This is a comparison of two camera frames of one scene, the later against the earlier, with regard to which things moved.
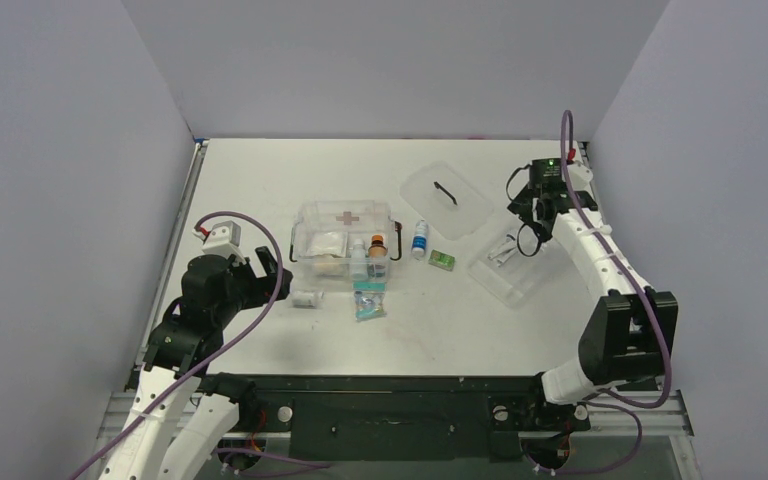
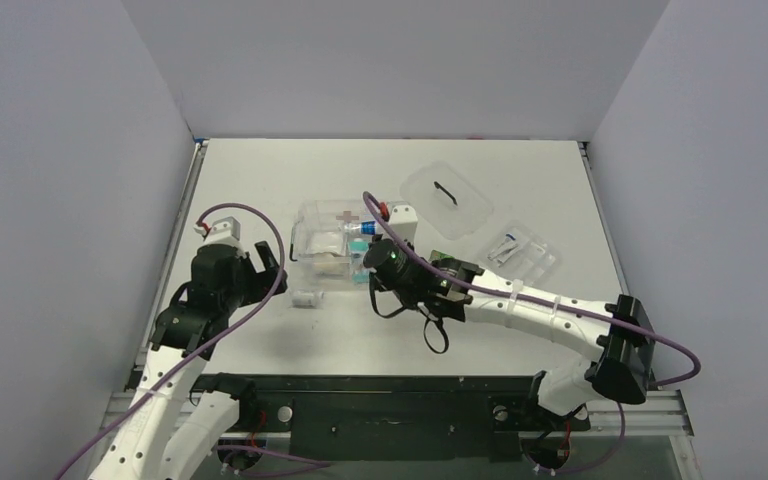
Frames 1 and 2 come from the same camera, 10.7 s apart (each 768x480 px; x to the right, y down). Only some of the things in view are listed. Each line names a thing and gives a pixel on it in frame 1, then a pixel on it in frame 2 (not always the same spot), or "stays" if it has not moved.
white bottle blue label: [420, 239] to [363, 227]
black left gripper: [264, 287] stays
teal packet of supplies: [369, 300] to [357, 250]
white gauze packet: [327, 243] stays
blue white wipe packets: [507, 249] stays
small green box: [441, 259] stays
